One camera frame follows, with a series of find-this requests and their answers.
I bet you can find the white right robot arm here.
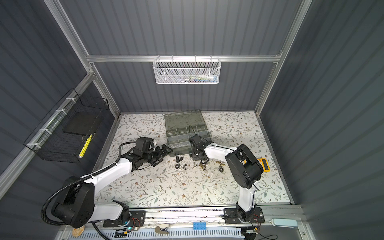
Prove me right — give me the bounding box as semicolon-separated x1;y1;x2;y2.
190;135;264;222

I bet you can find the blue lego brick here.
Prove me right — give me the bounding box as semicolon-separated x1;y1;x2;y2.
193;222;207;231

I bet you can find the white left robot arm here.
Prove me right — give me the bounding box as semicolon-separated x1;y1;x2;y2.
41;145;173;229

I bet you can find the black wire wall basket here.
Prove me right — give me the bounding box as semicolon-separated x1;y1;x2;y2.
24;89;110;164

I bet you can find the white wire mesh basket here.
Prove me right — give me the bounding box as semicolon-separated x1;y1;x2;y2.
153;60;222;85

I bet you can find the white remote-like device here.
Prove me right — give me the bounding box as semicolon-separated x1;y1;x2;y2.
271;218;298;228

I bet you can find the black corrugated cable conduit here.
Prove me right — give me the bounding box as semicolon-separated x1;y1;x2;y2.
40;140;137;226

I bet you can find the transparent green compartment organizer box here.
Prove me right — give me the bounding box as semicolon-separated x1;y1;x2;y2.
165;110;211;157

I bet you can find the black foam pad in basket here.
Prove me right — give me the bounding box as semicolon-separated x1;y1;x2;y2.
63;112;103;136

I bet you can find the round wooden disc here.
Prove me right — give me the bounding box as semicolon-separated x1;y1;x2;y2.
72;226;85;238

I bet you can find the yellow tray with white cells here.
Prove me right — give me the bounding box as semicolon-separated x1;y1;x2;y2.
258;159;271;172

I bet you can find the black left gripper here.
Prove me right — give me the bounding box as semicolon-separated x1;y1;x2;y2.
142;144;173;166

